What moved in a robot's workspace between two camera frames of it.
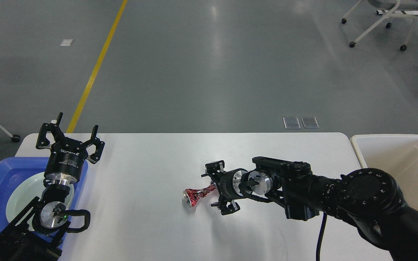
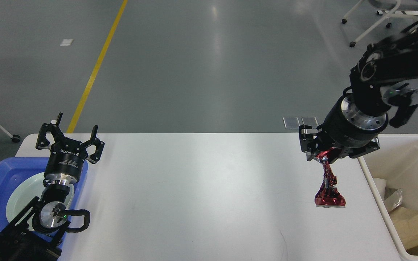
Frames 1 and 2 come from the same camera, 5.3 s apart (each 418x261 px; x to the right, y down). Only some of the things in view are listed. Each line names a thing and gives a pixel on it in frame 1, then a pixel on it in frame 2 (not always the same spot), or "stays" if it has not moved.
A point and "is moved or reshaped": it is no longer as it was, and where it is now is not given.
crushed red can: (191, 196) is moved or reshaped
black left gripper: (65, 162) stays
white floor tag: (66, 42) stays
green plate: (25, 191) stays
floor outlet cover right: (310, 122) stays
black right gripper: (227, 183) -> (344, 125)
